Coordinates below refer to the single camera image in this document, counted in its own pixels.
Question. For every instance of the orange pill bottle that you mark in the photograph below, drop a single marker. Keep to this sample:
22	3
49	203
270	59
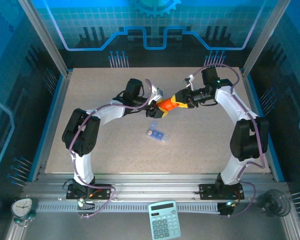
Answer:
168	105

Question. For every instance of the clear blue plastic bag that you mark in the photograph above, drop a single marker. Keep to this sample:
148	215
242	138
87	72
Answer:
160	136

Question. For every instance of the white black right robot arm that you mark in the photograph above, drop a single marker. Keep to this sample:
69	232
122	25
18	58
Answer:
230	102

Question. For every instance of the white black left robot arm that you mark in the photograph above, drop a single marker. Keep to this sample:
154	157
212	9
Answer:
107	113

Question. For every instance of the blue table side strip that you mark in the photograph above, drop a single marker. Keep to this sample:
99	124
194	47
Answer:
52	112
259	112

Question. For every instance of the light blue calculator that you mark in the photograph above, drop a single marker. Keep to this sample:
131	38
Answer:
165	222

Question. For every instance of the small black controller box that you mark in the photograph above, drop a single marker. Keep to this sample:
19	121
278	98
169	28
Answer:
225	209
81	203

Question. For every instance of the small black fan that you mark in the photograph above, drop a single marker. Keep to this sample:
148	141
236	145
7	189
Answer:
272	203

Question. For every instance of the green alarm clock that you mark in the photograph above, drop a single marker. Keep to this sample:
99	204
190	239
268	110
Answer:
23	207

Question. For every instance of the aluminium rail beam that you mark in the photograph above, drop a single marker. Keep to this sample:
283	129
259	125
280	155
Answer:
152	185

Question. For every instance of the aluminium frame post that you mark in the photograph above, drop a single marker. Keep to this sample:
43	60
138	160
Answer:
265	35
46	37

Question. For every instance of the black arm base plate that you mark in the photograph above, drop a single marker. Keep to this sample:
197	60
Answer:
102	188
206	191

